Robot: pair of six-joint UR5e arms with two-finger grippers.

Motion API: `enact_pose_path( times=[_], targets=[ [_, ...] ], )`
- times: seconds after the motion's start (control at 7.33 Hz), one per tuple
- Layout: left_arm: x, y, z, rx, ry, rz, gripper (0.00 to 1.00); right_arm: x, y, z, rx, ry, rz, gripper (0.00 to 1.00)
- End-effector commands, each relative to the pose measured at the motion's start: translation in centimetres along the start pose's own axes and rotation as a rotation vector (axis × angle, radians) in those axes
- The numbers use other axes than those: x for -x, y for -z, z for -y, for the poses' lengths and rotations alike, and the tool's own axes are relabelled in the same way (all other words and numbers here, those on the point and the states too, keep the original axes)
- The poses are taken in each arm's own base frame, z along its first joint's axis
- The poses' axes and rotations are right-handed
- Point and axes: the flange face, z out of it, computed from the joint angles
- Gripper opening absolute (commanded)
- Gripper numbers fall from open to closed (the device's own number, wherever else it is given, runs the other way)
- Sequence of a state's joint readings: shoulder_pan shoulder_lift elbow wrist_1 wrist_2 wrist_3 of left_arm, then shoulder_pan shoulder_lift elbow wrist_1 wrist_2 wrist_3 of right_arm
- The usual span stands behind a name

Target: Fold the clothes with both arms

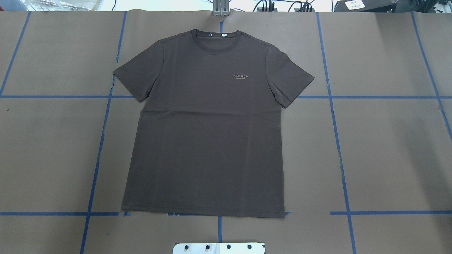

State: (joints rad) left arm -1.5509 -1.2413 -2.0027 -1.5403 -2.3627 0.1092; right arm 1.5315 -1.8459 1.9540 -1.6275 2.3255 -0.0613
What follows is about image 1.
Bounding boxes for dark brown t-shirt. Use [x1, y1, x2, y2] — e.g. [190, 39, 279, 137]
[113, 29, 315, 219]

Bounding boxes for grey box with label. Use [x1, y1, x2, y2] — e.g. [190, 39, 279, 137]
[333, 0, 397, 13]

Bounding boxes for aluminium frame post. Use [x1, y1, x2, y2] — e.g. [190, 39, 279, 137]
[210, 0, 230, 16]

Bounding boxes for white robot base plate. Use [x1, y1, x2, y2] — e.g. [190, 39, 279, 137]
[172, 242, 266, 254]

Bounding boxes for black cables behind table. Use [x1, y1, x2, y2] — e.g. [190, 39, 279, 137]
[253, 0, 315, 12]

